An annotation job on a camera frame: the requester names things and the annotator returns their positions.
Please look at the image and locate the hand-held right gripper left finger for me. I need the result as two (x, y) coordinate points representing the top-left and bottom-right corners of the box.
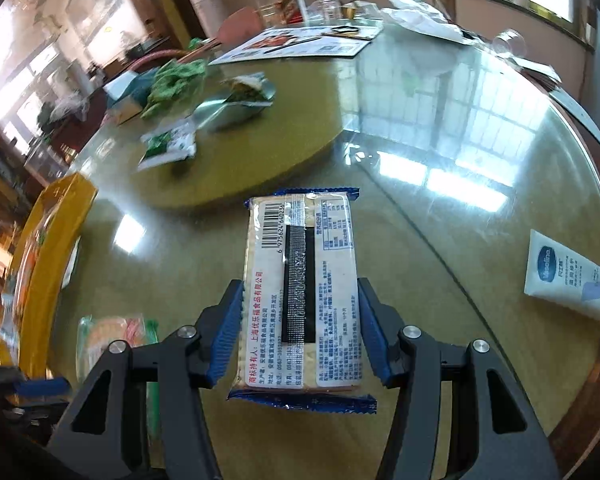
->
(45, 280), (245, 480)

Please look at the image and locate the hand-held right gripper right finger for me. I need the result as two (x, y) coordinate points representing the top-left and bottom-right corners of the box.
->
(357, 277), (556, 480)

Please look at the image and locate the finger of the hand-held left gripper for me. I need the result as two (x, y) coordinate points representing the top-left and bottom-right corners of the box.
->
(0, 377), (73, 403)

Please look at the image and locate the blue cracker packet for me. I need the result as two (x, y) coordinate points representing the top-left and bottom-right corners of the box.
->
(226, 187), (378, 416)

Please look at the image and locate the yellow cardboard box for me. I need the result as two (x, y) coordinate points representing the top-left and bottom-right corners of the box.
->
(10, 172), (98, 381)

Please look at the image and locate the green-edged biscuit packet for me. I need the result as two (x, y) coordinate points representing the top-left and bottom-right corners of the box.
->
(77, 314), (161, 436)

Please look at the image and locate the white lotion tube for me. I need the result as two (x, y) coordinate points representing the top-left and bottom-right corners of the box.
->
(524, 229), (600, 321)

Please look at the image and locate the green pea snack packet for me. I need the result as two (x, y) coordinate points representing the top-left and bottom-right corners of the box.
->
(139, 120), (197, 171)

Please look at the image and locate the open silver foil packet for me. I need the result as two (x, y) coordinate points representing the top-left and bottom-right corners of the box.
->
(195, 74), (276, 131)

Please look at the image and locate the green cloth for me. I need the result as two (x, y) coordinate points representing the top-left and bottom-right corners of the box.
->
(141, 59), (208, 120)

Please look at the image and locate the teal tissue box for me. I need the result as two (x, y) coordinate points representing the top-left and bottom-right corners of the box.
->
(104, 71), (153, 126)

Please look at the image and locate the printed paper leaflet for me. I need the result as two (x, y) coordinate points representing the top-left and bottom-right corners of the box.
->
(209, 22), (383, 66)

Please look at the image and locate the red chair back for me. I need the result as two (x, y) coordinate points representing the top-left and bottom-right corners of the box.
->
(216, 7), (257, 43)

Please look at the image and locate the white plastic bag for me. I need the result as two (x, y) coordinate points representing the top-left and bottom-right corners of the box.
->
(380, 0), (476, 43)

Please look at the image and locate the clear drinking glass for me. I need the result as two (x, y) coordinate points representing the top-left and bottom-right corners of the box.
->
(492, 30), (527, 59)

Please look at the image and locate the glass jar with black lid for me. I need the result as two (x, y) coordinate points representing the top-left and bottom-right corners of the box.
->
(246, 0), (276, 28)

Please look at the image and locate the white bottle with red label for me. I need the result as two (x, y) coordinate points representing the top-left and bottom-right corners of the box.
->
(274, 0), (303, 26)

